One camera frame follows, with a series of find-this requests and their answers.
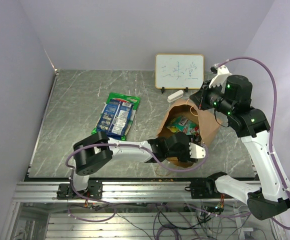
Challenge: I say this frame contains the green cassava chips bag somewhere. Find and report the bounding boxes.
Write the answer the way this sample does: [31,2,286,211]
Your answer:
[91,92,141,141]

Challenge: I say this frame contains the brown paper bag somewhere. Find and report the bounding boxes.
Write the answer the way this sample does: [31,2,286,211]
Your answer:
[154,98,220,177]

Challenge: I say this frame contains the blue Kettle crisps bag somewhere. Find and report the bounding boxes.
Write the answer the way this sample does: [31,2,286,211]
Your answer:
[96,99,134,140]

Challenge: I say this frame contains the small whiteboard yellow frame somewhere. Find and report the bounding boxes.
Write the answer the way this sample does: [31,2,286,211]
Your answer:
[154,53,205,92]

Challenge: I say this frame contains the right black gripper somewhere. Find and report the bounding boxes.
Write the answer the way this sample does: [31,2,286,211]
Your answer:
[189,79,235,116]

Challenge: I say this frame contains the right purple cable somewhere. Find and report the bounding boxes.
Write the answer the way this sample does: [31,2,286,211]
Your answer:
[214,56,290,230]

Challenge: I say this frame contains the aluminium rail frame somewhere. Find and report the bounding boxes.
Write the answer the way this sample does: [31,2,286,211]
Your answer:
[12,178,287,240]

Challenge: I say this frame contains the white whiteboard eraser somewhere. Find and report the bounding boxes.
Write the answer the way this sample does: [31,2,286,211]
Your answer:
[167,90,184,103]

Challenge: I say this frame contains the teal green snack packet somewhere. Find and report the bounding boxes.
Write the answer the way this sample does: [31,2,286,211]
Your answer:
[169,116,200,136]

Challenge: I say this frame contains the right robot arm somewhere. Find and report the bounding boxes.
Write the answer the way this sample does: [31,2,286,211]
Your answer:
[189,75,290,220]

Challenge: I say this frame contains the green yellow snack packet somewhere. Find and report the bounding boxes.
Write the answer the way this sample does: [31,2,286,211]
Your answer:
[166,123,180,133]

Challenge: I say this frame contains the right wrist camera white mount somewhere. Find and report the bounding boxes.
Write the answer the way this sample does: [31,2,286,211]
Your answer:
[209,64,230,88]

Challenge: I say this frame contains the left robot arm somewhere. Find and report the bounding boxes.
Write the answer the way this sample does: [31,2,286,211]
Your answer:
[56,132,197,200]

